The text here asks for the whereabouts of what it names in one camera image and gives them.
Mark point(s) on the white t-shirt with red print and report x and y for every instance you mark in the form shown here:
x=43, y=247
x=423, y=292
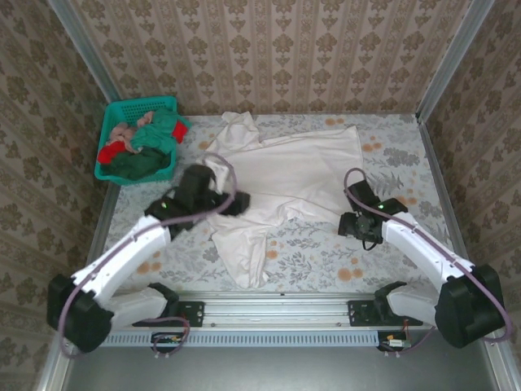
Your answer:
x=293, y=175

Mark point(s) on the teal plastic laundry basket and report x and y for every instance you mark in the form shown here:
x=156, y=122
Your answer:
x=138, y=108

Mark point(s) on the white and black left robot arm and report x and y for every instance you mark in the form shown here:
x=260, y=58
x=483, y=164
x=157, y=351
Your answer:
x=122, y=252

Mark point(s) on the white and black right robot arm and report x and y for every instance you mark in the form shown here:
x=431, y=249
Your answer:
x=419, y=244

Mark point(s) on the floral tablecloth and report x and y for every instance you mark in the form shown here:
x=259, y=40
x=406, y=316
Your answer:
x=325, y=264

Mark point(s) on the dark green t-shirt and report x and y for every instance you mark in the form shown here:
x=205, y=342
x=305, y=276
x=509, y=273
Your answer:
x=138, y=165

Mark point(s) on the teal green t-shirt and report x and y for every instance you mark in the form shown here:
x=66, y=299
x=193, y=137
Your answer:
x=156, y=130

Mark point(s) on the aluminium extrusion beam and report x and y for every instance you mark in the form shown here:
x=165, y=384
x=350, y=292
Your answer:
x=277, y=311

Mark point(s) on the small circuit board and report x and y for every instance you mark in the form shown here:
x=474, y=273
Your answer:
x=394, y=342
x=167, y=340

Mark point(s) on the pink t-shirt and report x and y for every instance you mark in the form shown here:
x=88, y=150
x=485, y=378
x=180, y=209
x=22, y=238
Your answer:
x=122, y=133

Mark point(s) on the grey sheet metal panel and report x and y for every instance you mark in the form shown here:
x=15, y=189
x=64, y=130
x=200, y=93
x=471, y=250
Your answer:
x=264, y=370

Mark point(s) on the aluminium table side rail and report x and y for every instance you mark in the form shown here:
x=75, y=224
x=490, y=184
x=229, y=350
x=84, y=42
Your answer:
x=97, y=240
x=436, y=163

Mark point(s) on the aluminium corner post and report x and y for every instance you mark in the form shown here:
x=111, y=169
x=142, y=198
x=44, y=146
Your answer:
x=80, y=40
x=462, y=40

